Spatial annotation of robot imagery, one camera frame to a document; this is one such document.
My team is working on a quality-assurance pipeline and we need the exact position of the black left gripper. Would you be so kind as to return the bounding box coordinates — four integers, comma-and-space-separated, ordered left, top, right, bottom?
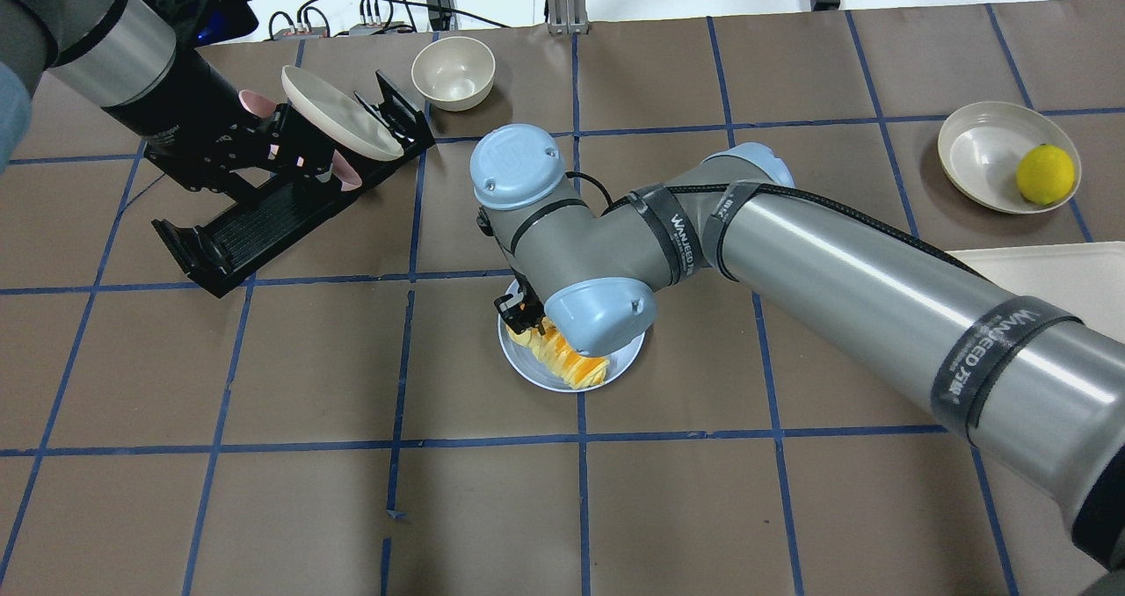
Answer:
145, 103, 335, 202

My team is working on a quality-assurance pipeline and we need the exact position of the light blue plate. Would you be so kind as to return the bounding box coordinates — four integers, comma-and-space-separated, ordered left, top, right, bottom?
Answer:
496, 318, 644, 392

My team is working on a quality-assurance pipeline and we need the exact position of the twisted bread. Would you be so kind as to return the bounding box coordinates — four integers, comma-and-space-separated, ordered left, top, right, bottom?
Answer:
502, 316, 610, 390

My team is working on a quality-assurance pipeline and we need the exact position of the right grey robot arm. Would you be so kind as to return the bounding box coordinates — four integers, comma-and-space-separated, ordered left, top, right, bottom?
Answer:
469, 124, 1124, 578

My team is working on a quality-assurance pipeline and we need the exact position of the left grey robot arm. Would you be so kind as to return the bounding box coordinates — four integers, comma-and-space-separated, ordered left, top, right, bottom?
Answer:
3, 0, 356, 202

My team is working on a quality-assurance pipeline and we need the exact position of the pink plate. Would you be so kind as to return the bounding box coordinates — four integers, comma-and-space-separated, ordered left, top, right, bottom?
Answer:
237, 89, 363, 193

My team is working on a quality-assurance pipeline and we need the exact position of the cream plate in rack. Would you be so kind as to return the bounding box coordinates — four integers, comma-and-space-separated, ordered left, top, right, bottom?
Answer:
280, 66, 405, 161

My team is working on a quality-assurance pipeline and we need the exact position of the black dish rack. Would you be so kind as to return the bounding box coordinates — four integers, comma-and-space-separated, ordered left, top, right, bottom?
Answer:
153, 74, 435, 296

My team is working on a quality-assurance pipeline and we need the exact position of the small cream bowl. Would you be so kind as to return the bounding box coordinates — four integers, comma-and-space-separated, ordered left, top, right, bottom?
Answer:
410, 36, 496, 112

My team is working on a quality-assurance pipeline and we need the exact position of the cream shallow bowl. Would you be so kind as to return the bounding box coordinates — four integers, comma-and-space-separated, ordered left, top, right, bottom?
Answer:
937, 102, 1082, 214

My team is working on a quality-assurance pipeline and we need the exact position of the yellow lemon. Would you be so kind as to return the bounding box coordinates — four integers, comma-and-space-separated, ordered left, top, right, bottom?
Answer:
1015, 144, 1078, 207

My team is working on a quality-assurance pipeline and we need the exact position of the cream tray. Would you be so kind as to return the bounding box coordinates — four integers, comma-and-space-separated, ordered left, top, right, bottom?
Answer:
951, 241, 1124, 341

